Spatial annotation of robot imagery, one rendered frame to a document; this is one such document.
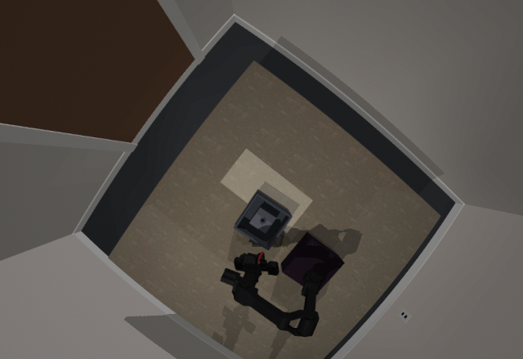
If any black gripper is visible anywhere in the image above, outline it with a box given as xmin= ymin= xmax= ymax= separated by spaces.
xmin=234 ymin=254 xmax=279 ymax=282

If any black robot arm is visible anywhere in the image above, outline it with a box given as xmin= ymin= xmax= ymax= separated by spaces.
xmin=221 ymin=253 xmax=324 ymax=337

